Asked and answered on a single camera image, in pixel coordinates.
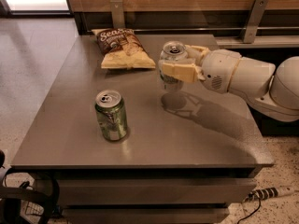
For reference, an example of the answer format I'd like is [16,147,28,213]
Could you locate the white power strip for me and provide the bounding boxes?
[245,186,295,202]

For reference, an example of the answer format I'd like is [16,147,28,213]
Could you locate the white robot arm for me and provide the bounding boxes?
[159,41,299,122]

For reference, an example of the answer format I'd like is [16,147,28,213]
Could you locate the brown yellow chips bag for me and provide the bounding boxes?
[92,28,156,69]

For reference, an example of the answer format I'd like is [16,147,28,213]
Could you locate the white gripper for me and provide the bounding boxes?
[162,45,241,93]

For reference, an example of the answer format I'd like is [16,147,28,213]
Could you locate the metal wall bracket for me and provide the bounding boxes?
[110,0,125,28]
[240,0,269,44]

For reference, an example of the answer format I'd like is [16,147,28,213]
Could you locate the white 7up can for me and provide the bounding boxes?
[158,41,188,91]

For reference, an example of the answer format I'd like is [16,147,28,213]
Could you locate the green soda can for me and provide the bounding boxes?
[94,90,128,141]

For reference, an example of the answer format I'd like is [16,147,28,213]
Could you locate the black power cable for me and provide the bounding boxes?
[236,197,262,224]

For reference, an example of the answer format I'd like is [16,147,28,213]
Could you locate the right metal wall bracket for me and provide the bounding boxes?
[240,0,269,44]

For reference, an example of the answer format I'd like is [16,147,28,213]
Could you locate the left metal wall bracket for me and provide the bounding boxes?
[110,0,125,28]

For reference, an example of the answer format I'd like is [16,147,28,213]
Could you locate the horizontal metal rail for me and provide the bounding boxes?
[135,26,299,33]

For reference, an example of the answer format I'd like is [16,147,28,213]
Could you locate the grey cabinet with drawers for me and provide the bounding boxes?
[12,36,273,224]

